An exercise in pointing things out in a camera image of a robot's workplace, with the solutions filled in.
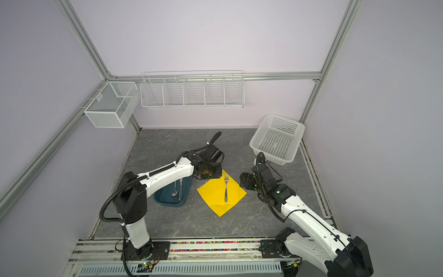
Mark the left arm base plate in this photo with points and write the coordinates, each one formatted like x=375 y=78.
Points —
x=157 y=250

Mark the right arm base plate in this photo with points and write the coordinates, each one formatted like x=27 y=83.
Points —
x=272 y=248

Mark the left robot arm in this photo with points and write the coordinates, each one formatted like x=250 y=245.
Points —
x=127 y=205

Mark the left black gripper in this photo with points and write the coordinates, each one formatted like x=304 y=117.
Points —
x=218 y=173

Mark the silver fork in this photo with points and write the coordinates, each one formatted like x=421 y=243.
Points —
x=226 y=180

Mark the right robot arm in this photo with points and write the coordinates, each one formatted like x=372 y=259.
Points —
x=327 y=248

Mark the white perforated plastic basket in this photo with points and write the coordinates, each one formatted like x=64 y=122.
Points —
x=278 y=138

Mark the white vent grille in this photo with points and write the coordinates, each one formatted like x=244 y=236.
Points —
x=186 y=269

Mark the white mesh wall box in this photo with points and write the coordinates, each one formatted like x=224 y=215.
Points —
x=114 y=105

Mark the teal plastic tray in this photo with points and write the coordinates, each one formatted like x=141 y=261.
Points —
x=169 y=195

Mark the silver spoon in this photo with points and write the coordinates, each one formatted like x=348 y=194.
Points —
x=175 y=192

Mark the silver knife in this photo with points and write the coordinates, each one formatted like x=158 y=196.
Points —
x=180 y=190

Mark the aluminium front rail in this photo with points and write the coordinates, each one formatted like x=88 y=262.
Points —
x=225 y=250

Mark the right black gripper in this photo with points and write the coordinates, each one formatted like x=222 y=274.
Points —
x=244 y=179

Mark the white wire wall rack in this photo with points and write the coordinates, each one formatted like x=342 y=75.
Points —
x=193 y=89

